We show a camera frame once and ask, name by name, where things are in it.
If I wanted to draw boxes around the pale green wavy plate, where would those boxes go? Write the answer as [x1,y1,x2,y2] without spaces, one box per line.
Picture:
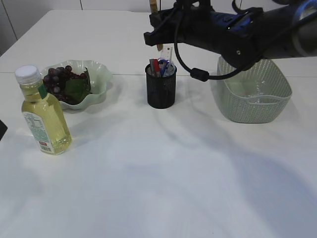
[41,59,112,110]

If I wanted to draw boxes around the yellow drink bottle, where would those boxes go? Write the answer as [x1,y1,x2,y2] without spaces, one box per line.
[15,65,72,155]

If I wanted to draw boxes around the purple grapes with leaf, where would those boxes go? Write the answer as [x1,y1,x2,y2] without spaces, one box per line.
[43,65,92,105]

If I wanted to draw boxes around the black mesh pen holder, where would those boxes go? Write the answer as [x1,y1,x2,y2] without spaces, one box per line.
[145,64,177,109]

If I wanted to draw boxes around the black cable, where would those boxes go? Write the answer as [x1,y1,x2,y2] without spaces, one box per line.
[158,0,317,82]

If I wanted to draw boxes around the blue scissors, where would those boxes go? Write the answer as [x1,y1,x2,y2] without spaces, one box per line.
[158,59,174,77]

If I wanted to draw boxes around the pink scissors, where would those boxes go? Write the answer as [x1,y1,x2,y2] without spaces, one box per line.
[166,62,176,76]

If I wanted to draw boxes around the gold glitter pen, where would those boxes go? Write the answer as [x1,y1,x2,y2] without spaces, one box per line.
[149,0,163,52]

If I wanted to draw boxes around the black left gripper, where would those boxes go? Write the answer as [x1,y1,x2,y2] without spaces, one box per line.
[0,120,7,140]

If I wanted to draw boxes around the red glitter pen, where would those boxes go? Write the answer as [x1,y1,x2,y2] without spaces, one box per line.
[154,59,161,77]

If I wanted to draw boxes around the clear plastic sheet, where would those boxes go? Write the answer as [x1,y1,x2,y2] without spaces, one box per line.
[244,80,267,103]

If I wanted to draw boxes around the silver glitter pen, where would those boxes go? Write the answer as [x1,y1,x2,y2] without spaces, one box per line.
[149,59,156,77]

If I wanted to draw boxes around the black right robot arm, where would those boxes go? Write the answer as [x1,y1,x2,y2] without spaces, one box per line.
[144,0,317,68]

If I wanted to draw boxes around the green woven plastic basket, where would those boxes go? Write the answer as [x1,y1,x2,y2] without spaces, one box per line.
[211,59,292,123]

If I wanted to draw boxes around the clear plastic ruler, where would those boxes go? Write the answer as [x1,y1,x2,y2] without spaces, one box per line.
[160,45,173,61]

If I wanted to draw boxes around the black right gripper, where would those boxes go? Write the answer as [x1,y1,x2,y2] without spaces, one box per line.
[144,6,213,47]

